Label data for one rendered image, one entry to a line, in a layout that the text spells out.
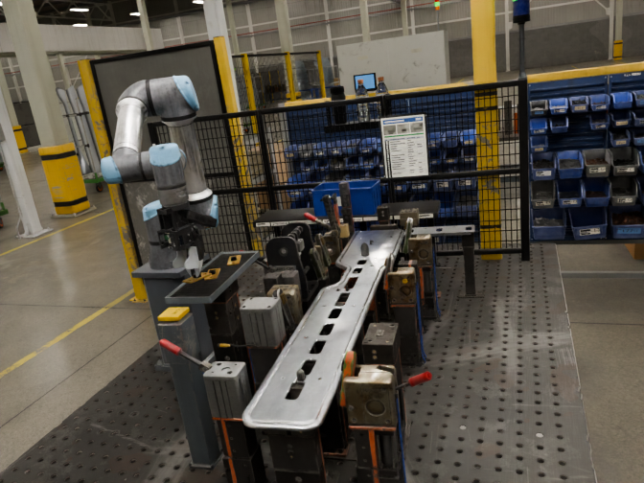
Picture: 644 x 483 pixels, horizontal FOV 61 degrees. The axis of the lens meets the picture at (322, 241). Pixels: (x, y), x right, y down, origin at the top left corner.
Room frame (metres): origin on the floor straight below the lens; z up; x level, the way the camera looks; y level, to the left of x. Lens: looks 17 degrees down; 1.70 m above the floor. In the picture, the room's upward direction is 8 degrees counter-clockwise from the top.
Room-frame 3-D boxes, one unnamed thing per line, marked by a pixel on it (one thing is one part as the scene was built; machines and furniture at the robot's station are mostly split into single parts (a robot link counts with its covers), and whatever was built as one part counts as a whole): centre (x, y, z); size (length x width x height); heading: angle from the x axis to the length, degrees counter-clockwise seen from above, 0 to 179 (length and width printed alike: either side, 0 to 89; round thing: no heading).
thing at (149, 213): (1.92, 0.55, 1.27); 0.13 x 0.12 x 0.14; 97
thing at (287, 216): (2.59, -0.13, 1.01); 0.90 x 0.22 x 0.03; 73
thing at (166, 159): (1.43, 0.37, 1.51); 0.09 x 0.08 x 0.11; 7
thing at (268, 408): (1.65, -0.06, 1.00); 1.38 x 0.22 x 0.02; 163
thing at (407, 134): (2.62, -0.45, 1.30); 0.23 x 0.02 x 0.31; 73
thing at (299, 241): (1.83, 0.11, 0.94); 0.18 x 0.13 x 0.49; 163
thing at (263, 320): (1.41, 0.19, 0.90); 0.13 x 0.10 x 0.41; 73
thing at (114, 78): (4.25, 1.05, 1.00); 1.34 x 0.14 x 2.00; 69
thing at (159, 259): (1.92, 0.56, 1.15); 0.15 x 0.15 x 0.10
